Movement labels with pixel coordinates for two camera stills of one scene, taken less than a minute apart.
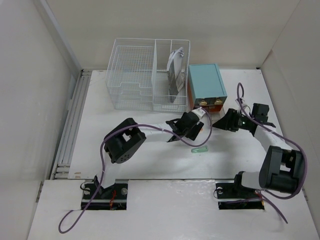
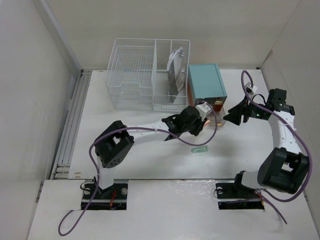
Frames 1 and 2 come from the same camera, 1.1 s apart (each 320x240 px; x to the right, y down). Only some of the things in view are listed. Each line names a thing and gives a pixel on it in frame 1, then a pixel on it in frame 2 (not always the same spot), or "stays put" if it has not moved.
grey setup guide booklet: (172, 81) stays put
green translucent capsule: (200, 149) stays put
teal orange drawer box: (205, 89) stays put
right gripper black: (227, 122) → (235, 113)
